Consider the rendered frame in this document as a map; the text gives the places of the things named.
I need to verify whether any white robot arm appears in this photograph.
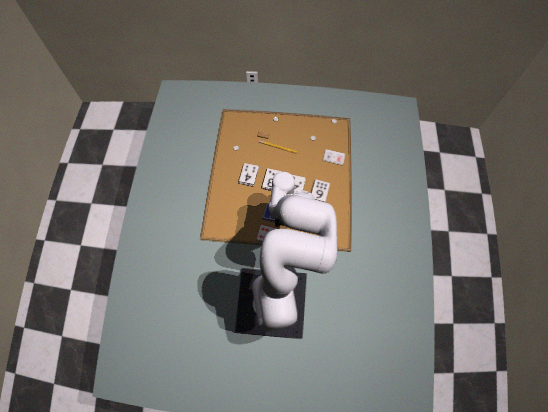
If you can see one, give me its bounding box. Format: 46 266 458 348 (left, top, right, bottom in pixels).
252 172 337 332

